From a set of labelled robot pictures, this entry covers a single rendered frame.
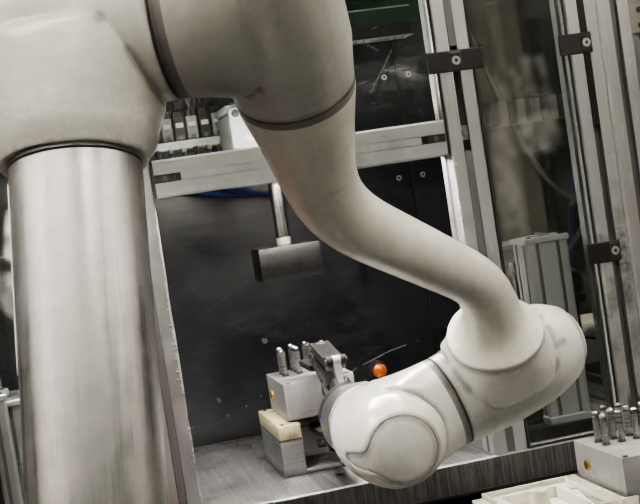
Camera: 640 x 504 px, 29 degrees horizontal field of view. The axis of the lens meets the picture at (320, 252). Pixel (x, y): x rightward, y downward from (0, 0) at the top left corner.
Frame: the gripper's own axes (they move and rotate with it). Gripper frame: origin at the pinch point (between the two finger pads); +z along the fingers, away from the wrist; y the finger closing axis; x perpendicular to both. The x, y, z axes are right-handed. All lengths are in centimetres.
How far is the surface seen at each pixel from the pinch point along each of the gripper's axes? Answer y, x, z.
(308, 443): -7.1, 1.4, 5.2
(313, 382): 2.1, 0.8, -1.6
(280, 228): 22.4, 0.5, 6.7
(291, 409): -0.9, 4.2, -1.6
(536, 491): -11.3, -18.6, -25.8
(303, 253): 18.6, -1.7, 4.6
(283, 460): -7.0, 6.4, -2.8
